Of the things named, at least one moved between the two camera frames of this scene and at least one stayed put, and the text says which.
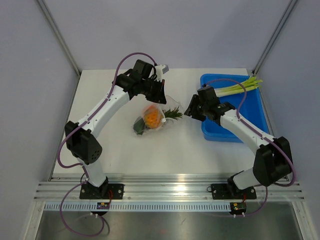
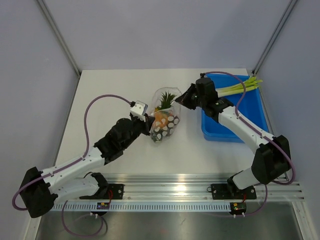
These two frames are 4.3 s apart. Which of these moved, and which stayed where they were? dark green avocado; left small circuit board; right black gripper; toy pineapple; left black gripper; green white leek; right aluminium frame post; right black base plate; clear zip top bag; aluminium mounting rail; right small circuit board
Moved: left black gripper; toy pineapple; clear zip top bag; right black gripper; dark green avocado
Stayed: left small circuit board; right aluminium frame post; right black base plate; aluminium mounting rail; green white leek; right small circuit board
